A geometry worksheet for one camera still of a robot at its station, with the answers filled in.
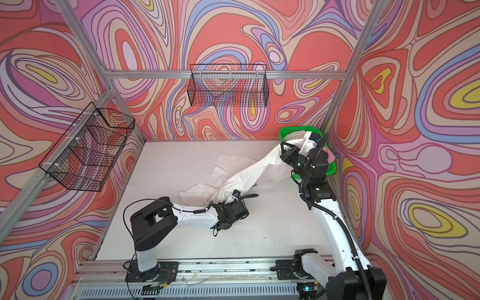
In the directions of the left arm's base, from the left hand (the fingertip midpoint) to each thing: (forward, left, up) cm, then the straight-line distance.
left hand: (231, 208), depth 91 cm
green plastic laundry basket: (+47, -34, +9) cm, 58 cm away
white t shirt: (+8, -5, +17) cm, 19 cm away
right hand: (+11, -21, +34) cm, 41 cm away
